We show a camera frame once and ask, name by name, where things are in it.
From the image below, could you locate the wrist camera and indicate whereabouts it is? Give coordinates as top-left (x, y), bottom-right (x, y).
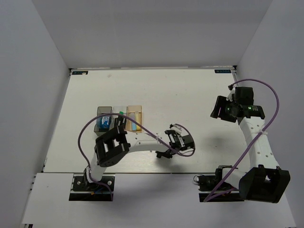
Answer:
top-left (170, 123), bottom-right (182, 134)
top-left (227, 85), bottom-right (235, 101)

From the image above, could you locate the purple cable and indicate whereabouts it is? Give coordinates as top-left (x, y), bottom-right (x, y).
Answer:
top-left (77, 113), bottom-right (195, 200)
top-left (203, 78), bottom-right (280, 203)

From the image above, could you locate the green highlighter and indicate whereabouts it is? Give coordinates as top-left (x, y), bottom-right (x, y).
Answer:
top-left (114, 111), bottom-right (124, 126)

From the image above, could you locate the light blue marker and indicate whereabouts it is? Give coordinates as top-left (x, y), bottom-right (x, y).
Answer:
top-left (130, 113), bottom-right (137, 131)

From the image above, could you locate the right blue corner label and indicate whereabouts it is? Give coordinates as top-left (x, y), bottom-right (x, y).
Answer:
top-left (214, 69), bottom-right (231, 74)

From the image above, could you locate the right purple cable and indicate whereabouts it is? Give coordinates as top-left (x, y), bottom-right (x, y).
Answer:
top-left (203, 78), bottom-right (280, 203)

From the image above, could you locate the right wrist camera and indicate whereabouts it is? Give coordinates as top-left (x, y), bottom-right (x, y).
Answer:
top-left (227, 85), bottom-right (235, 101)

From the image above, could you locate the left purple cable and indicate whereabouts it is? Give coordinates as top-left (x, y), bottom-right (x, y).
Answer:
top-left (77, 113), bottom-right (195, 200)

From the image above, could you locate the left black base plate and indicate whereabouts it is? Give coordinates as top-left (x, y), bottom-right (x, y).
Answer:
top-left (69, 175), bottom-right (115, 202)

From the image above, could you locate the left blue corner label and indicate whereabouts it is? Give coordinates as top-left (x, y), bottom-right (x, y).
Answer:
top-left (72, 71), bottom-right (88, 75)

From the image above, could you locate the cream highlighter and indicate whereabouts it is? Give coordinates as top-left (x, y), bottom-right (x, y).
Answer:
top-left (135, 112), bottom-right (142, 131)

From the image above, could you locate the blue stationery block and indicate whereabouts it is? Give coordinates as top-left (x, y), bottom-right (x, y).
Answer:
top-left (96, 115), bottom-right (111, 131)

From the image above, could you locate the clear plastic container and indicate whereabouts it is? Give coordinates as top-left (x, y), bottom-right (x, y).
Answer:
top-left (111, 106), bottom-right (127, 128)

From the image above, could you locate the dark grey plastic container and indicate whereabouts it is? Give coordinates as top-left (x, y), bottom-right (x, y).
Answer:
top-left (94, 106), bottom-right (112, 137)

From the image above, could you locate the blue corner label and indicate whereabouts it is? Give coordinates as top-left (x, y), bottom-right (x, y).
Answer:
top-left (214, 69), bottom-right (231, 74)
top-left (72, 71), bottom-right (88, 75)

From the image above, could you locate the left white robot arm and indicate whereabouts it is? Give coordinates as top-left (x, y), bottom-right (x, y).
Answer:
top-left (84, 124), bottom-right (195, 190)

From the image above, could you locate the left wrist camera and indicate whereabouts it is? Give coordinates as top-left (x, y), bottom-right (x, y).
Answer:
top-left (170, 123), bottom-right (182, 134)

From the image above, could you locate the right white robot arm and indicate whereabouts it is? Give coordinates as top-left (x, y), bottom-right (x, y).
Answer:
top-left (205, 87), bottom-right (291, 203)

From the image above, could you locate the pink highlighter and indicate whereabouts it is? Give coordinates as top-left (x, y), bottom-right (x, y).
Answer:
top-left (121, 117), bottom-right (126, 129)

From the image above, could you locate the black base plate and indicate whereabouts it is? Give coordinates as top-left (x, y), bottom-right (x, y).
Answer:
top-left (193, 174), bottom-right (245, 203)
top-left (69, 175), bottom-right (115, 202)

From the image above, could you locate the tan plastic container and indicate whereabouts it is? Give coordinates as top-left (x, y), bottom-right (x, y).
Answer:
top-left (126, 105), bottom-right (142, 133)

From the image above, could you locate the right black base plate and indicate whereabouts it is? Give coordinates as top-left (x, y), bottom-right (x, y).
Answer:
top-left (193, 174), bottom-right (245, 203)

